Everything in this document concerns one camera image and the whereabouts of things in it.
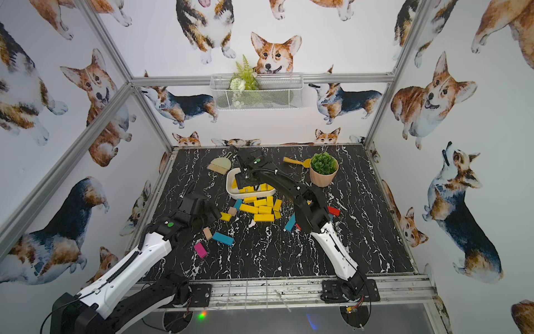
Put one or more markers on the yellow toy shovel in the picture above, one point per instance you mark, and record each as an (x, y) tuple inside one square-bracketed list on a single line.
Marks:
[(306, 163)]

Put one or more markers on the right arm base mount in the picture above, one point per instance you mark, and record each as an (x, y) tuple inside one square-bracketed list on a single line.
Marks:
[(335, 291)]

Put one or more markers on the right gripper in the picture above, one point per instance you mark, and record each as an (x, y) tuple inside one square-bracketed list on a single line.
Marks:
[(240, 181)]

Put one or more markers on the teal long block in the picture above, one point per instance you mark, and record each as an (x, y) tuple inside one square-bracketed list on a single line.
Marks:
[(224, 239)]

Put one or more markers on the white wire wall basket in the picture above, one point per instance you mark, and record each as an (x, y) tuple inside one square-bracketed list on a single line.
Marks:
[(265, 92)]

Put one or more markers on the green fern with flower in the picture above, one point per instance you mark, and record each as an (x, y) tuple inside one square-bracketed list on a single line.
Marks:
[(244, 86)]

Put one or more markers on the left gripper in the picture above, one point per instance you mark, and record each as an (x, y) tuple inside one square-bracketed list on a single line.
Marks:
[(208, 213)]

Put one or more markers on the magenta block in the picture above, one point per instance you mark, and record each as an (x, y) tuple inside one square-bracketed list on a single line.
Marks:
[(200, 250)]

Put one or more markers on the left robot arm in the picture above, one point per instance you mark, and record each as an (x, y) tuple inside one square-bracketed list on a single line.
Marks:
[(106, 306)]

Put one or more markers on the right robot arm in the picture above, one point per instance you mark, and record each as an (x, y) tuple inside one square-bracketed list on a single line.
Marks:
[(311, 213)]

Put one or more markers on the pink pot green plant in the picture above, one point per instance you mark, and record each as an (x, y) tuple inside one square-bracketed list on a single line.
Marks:
[(323, 169)]

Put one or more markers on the small teal block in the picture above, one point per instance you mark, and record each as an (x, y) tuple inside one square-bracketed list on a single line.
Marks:
[(238, 204)]

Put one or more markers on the natural wood block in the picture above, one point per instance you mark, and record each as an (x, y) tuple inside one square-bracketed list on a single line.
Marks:
[(207, 233)]

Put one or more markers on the green hand brush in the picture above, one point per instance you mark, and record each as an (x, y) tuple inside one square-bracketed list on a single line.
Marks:
[(220, 165)]

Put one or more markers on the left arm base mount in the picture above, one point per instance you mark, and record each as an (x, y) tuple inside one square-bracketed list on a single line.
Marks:
[(196, 295)]

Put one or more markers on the white plastic tray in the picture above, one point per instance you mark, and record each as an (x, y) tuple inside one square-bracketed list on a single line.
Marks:
[(241, 191)]

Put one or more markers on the teal slanted block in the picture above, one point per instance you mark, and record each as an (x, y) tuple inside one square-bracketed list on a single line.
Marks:
[(290, 223)]

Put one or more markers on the small natural wood cube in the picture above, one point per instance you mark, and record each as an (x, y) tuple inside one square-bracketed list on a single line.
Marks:
[(232, 211)]

